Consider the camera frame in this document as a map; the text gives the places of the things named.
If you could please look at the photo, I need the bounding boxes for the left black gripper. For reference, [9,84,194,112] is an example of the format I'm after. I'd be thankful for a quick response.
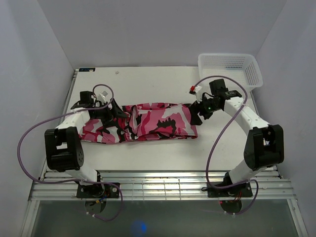
[92,98,128,128]

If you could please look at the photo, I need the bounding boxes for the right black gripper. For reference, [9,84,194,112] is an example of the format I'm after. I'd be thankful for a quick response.
[188,94,221,126]

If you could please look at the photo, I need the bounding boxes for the pink camouflage trousers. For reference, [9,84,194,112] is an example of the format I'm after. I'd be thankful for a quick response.
[79,103,198,144]

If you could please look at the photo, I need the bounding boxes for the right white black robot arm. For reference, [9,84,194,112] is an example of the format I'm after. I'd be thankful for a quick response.
[189,76,284,196]

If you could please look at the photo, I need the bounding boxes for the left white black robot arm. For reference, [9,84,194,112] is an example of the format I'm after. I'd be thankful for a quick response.
[44,91,127,198]

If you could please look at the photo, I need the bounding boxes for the small label sticker on table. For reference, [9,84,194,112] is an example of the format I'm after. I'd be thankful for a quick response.
[79,68,95,72]

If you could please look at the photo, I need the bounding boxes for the white plastic mesh basket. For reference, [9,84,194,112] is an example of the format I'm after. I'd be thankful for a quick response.
[197,53,263,91]

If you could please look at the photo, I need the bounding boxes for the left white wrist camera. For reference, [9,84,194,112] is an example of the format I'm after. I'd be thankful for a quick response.
[97,91,108,104]

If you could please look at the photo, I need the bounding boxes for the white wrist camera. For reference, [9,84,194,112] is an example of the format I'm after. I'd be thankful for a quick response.
[189,85,203,103]
[97,91,108,104]

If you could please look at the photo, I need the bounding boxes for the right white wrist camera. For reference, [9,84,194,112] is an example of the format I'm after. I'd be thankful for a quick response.
[189,85,203,103]

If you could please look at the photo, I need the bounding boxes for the aluminium frame rail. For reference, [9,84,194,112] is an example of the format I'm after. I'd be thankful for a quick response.
[29,169,296,201]

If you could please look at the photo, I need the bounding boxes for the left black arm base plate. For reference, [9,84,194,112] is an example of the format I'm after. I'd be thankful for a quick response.
[76,182,119,199]

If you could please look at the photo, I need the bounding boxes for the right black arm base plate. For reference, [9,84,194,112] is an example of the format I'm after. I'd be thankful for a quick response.
[201,183,253,198]

